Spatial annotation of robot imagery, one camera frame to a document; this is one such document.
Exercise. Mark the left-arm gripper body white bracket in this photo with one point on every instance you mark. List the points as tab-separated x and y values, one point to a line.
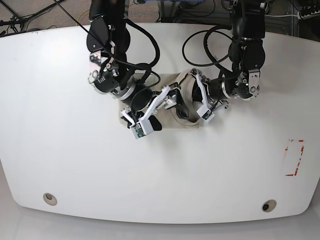
213	90

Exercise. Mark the right-arm gripper body white bracket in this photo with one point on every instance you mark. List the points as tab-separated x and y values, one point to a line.
140	97

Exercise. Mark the beige T-shirt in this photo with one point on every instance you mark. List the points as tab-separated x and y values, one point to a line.
186	82

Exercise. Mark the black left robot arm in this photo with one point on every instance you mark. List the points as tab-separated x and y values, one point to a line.
240	69

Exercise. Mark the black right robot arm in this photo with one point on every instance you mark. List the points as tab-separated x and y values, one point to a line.
108	40

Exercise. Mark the red tape rectangle marker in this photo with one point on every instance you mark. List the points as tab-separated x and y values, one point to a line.
292	157

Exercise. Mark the white power strip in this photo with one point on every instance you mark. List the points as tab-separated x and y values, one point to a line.
308	12

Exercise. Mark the black tripod legs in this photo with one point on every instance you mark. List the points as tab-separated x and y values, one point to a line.
31	15

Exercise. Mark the left-arm wrist camera box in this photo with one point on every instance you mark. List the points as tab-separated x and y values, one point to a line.
205	113

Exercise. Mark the right-arm wrist camera box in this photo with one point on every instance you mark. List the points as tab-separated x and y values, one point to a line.
141	129

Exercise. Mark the right table cable grommet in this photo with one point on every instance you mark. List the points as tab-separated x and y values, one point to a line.
269	206

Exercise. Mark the table cable grommet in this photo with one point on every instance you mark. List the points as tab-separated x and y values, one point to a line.
50	199
269	206

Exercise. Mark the left table cable grommet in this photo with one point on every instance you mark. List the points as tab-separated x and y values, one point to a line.
50	199

